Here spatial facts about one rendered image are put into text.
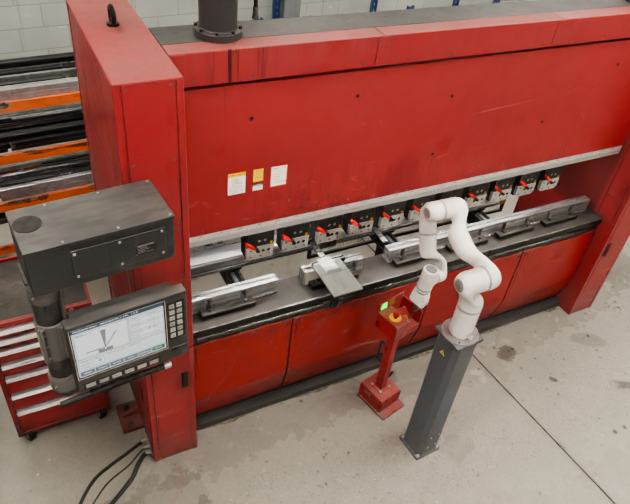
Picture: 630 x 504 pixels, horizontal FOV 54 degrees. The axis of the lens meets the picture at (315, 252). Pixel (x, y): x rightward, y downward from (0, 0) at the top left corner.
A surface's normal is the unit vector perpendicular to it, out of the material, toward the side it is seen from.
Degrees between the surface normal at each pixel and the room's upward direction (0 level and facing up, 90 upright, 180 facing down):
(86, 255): 90
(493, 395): 0
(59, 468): 0
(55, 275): 90
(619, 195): 90
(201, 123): 90
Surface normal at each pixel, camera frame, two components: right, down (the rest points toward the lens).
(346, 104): 0.44, 0.61
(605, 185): -0.89, 0.22
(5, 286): 0.10, -0.76
